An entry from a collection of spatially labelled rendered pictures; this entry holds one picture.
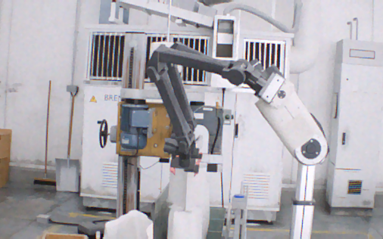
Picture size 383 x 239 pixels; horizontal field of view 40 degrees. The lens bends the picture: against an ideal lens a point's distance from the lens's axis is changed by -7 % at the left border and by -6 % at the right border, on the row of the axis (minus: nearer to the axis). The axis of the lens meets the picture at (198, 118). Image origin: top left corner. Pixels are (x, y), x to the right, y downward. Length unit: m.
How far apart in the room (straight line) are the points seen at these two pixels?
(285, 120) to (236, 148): 3.58
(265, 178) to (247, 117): 0.69
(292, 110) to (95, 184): 4.09
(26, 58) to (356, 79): 4.42
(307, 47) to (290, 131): 3.91
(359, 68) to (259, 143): 1.67
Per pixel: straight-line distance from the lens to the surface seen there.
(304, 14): 6.39
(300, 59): 6.32
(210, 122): 3.26
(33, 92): 7.81
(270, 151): 6.03
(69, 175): 7.43
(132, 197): 3.43
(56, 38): 7.73
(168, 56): 2.41
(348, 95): 6.82
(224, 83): 5.48
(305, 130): 2.51
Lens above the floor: 1.44
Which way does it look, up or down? 3 degrees down
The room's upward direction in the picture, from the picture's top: 3 degrees clockwise
